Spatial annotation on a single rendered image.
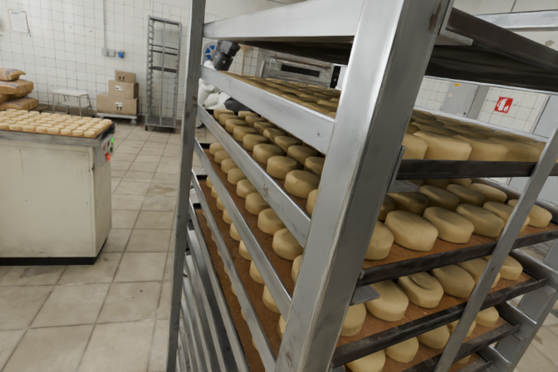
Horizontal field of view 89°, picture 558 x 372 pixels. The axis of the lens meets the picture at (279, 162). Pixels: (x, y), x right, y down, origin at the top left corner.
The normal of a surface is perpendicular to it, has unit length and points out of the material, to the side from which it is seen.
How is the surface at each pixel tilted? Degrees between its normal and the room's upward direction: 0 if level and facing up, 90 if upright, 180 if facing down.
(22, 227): 90
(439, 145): 90
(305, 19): 90
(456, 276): 0
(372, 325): 0
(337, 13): 90
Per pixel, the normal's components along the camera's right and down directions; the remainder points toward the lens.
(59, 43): 0.24, 0.36
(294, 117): -0.89, -0.01
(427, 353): 0.18, -0.93
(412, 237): -0.37, 0.24
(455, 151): -0.02, 0.32
